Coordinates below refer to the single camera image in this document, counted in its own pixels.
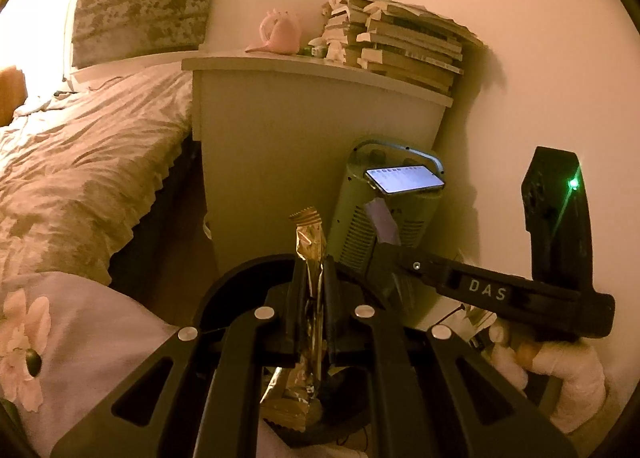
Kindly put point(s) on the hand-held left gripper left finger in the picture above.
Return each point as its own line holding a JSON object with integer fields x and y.
{"x": 296, "y": 328}

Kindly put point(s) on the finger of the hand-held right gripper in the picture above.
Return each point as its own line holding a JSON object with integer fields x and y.
{"x": 422, "y": 268}
{"x": 385, "y": 288}

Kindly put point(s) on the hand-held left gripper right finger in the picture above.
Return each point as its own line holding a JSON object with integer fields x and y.
{"x": 332, "y": 325}

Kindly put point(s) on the gold foil wrapper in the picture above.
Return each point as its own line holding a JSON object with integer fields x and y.
{"x": 312, "y": 258}

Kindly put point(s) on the black trash bin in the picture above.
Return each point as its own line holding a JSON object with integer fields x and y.
{"x": 225, "y": 283}

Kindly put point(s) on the person's right hand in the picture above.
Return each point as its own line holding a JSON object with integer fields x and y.
{"x": 580, "y": 383}

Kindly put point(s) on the green portable heater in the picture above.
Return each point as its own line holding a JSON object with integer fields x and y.
{"x": 357, "y": 233}

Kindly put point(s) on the smartphone with lit screen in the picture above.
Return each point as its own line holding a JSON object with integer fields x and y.
{"x": 405, "y": 179}

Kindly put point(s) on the small white object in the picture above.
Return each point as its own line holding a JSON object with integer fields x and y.
{"x": 207, "y": 227}

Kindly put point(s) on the white nightstand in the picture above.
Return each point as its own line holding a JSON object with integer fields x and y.
{"x": 280, "y": 138}

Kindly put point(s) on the stack of books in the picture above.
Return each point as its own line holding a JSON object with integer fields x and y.
{"x": 410, "y": 48}

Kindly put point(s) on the bed with floral quilt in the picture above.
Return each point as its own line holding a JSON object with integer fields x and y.
{"x": 85, "y": 163}

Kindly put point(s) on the pink toy figure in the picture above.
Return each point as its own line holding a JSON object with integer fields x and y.
{"x": 280, "y": 33}

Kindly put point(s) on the orange wooden furniture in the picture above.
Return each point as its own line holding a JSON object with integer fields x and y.
{"x": 11, "y": 93}

